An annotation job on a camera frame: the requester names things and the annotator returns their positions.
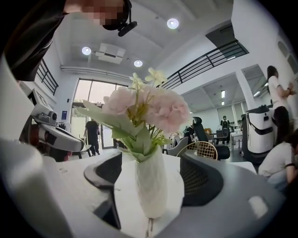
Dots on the black office chair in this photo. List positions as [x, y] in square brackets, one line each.
[205, 137]

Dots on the round ceiling light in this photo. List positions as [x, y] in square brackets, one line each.
[138, 63]
[172, 23]
[86, 50]

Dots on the white shelf cabinet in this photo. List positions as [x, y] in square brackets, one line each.
[293, 111]

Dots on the white marble table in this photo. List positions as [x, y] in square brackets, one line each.
[126, 186]

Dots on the glass entrance door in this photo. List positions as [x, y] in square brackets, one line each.
[93, 97]

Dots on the black head camera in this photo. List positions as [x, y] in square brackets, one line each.
[125, 28]

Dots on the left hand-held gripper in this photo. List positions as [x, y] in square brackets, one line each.
[44, 109]

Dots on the blue wall sign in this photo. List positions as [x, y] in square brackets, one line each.
[64, 115]

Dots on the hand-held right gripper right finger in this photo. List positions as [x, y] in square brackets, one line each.
[200, 181]

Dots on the person's left hand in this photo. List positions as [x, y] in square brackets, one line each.
[35, 138]

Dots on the white vase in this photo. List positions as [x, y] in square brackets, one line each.
[151, 186]

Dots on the white service robot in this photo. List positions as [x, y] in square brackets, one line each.
[258, 132]

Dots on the grey table black legs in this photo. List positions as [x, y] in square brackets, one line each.
[82, 148]

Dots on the pink flowers bouquet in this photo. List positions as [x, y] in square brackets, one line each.
[167, 109]

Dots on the white ceiling air conditioner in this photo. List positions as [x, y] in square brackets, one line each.
[110, 53]

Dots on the person's black shirt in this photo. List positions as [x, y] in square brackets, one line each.
[32, 35]

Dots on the black balcony railing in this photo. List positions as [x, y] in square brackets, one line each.
[209, 60]
[47, 77]

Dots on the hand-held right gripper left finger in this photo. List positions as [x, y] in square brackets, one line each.
[108, 169]

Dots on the grey upholstered chair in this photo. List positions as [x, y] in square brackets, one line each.
[178, 145]

